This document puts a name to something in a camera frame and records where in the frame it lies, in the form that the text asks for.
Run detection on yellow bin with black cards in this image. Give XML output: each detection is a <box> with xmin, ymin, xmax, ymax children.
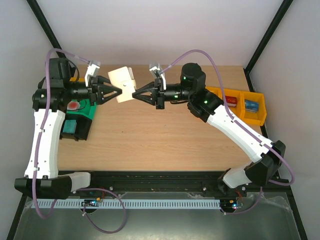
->
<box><xmin>206</xmin><ymin>86</ymin><xmax>223</xmax><ymax>99</ymax></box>

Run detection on green bin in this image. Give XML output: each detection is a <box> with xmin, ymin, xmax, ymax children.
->
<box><xmin>66</xmin><ymin>99</ymin><xmax>97</xmax><ymax>120</ymax></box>

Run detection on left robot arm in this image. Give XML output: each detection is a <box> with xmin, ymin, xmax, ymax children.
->
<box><xmin>14</xmin><ymin>57</ymin><xmax>122</xmax><ymax>200</ymax></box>

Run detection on black frame post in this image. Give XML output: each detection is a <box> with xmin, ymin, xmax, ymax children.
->
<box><xmin>26</xmin><ymin>0</ymin><xmax>62</xmax><ymax>49</ymax></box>
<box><xmin>244</xmin><ymin>0</ymin><xmax>293</xmax><ymax>76</ymax></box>

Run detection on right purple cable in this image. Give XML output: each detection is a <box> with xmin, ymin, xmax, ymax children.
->
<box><xmin>159</xmin><ymin>49</ymin><xmax>296</xmax><ymax>216</ymax></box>

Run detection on red card stack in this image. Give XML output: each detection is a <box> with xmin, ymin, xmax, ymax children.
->
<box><xmin>225</xmin><ymin>95</ymin><xmax>238</xmax><ymax>108</ymax></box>

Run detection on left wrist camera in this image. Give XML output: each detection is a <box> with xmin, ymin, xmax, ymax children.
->
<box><xmin>84</xmin><ymin>60</ymin><xmax>101</xmax><ymax>87</ymax></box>

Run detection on white card holder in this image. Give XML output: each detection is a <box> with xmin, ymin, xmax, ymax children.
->
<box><xmin>108</xmin><ymin>66</ymin><xmax>136</xmax><ymax>103</ymax></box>

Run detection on holder with red card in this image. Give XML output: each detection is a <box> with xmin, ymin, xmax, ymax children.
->
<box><xmin>67</xmin><ymin>101</ymin><xmax>81</xmax><ymax>111</ymax></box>

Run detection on right black frame post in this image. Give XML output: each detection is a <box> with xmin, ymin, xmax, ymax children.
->
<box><xmin>244</xmin><ymin>0</ymin><xmax>293</xmax><ymax>76</ymax></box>

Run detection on yellow bin far left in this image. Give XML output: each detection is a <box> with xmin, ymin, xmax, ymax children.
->
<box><xmin>69</xmin><ymin>77</ymin><xmax>85</xmax><ymax>83</ymax></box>

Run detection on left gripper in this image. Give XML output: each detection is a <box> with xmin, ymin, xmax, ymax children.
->
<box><xmin>64</xmin><ymin>76</ymin><xmax>122</xmax><ymax>107</ymax></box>

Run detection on left black frame post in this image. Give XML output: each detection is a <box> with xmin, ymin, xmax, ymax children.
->
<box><xmin>26</xmin><ymin>0</ymin><xmax>62</xmax><ymax>49</ymax></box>

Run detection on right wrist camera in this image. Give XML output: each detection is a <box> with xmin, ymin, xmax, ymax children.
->
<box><xmin>148</xmin><ymin>63</ymin><xmax>167</xmax><ymax>91</ymax></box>

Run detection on white slotted cable duct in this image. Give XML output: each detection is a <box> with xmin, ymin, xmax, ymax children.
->
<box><xmin>26</xmin><ymin>198</ymin><xmax>221</xmax><ymax>210</ymax></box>

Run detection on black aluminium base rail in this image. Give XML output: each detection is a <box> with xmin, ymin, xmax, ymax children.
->
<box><xmin>24</xmin><ymin>170</ymin><xmax>291</xmax><ymax>198</ymax></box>

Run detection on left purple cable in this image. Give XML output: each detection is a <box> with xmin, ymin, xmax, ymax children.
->
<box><xmin>31</xmin><ymin>48</ymin><xmax>128</xmax><ymax>234</ymax></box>

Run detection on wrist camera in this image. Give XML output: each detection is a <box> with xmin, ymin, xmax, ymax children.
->
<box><xmin>84</xmin><ymin>60</ymin><xmax>101</xmax><ymax>87</ymax></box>
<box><xmin>148</xmin><ymin>63</ymin><xmax>167</xmax><ymax>91</ymax></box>

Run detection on yellow bin with blue cards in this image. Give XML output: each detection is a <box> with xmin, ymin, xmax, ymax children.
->
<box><xmin>241</xmin><ymin>91</ymin><xmax>267</xmax><ymax>126</ymax></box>

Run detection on purple cable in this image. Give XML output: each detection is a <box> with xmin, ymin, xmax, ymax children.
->
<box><xmin>159</xmin><ymin>49</ymin><xmax>296</xmax><ymax>216</ymax></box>
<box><xmin>31</xmin><ymin>48</ymin><xmax>128</xmax><ymax>234</ymax></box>

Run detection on teal holder in black bin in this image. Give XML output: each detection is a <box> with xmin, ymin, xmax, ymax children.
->
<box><xmin>62</xmin><ymin>119</ymin><xmax>77</xmax><ymax>134</ymax></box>

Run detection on blue card stack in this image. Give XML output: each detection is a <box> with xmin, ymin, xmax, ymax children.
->
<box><xmin>244</xmin><ymin>99</ymin><xmax>260</xmax><ymax>113</ymax></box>

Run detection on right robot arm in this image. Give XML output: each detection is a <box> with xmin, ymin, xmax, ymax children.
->
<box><xmin>132</xmin><ymin>63</ymin><xmax>286</xmax><ymax>196</ymax></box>

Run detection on yellow bin with red cards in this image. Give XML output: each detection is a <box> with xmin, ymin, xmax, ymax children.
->
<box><xmin>224</xmin><ymin>88</ymin><xmax>245</xmax><ymax>119</ymax></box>

